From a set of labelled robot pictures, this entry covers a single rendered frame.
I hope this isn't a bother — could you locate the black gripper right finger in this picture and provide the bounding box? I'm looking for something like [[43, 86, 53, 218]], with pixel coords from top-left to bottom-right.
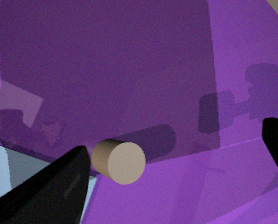
[[261, 117, 278, 168]]

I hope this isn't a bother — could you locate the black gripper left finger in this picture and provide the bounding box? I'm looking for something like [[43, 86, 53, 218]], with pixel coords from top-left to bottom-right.
[[0, 145, 91, 224]]

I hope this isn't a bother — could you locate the light blue flat mat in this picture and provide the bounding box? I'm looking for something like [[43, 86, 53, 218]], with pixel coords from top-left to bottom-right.
[[0, 145, 98, 220]]

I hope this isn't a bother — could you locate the tan cylinder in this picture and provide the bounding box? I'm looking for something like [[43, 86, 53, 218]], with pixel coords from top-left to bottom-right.
[[91, 139, 146, 185]]

